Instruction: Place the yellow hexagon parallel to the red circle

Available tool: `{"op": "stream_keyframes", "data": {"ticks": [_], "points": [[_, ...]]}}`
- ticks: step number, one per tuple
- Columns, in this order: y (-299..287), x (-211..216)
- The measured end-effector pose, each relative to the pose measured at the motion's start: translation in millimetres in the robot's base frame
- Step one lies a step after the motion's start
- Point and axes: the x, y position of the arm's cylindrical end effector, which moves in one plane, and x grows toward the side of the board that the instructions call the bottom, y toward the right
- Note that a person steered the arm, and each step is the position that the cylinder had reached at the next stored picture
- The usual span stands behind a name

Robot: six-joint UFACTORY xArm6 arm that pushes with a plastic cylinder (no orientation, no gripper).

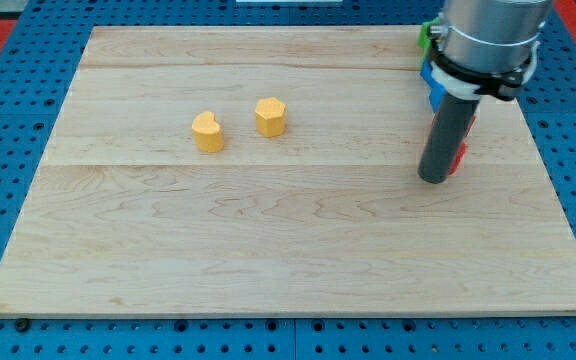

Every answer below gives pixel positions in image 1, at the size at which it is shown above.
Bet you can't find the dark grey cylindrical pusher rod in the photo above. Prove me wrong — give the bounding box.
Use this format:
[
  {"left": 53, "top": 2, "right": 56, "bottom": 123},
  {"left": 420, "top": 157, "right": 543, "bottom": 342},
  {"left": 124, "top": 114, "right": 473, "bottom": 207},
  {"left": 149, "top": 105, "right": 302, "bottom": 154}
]
[{"left": 417, "top": 93, "right": 479, "bottom": 184}]

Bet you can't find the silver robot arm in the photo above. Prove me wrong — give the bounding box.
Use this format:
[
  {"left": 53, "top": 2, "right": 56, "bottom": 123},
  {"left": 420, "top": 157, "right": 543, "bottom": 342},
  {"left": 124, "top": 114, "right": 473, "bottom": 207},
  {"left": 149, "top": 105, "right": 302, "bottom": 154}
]
[{"left": 417, "top": 0, "right": 553, "bottom": 184}]

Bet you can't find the red circle block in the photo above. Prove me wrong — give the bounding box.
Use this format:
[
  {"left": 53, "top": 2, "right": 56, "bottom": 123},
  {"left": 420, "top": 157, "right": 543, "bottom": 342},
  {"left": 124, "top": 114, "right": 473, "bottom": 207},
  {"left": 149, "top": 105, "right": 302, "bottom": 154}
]
[{"left": 423, "top": 112, "right": 477, "bottom": 183}]

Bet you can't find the yellow hexagon block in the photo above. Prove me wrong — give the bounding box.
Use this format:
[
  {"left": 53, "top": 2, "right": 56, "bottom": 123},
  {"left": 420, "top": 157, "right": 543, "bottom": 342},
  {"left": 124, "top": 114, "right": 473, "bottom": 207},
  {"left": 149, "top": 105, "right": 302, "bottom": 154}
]
[{"left": 255, "top": 97, "right": 287, "bottom": 138}]

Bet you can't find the blue block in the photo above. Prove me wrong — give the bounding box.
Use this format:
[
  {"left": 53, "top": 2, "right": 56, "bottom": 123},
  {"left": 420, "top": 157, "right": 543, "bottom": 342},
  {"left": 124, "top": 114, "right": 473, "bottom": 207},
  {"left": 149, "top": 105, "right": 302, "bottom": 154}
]
[{"left": 420, "top": 59, "right": 445, "bottom": 112}]

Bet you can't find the green block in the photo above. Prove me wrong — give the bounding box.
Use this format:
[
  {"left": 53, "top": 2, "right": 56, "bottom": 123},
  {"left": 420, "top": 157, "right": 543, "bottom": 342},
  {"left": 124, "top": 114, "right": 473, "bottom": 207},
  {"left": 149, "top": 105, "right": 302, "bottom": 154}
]
[{"left": 417, "top": 17, "right": 440, "bottom": 57}]

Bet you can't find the yellow heart block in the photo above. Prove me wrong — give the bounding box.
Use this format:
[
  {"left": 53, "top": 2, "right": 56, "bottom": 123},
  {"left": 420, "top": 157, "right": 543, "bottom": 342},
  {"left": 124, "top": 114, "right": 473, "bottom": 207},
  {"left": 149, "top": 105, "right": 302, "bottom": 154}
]
[{"left": 191, "top": 111, "right": 224, "bottom": 153}]

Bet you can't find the wooden board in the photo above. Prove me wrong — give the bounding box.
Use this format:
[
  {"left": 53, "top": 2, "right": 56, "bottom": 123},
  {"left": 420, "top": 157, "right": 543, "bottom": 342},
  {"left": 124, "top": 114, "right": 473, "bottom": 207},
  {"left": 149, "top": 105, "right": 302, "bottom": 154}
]
[{"left": 0, "top": 26, "right": 576, "bottom": 319}]

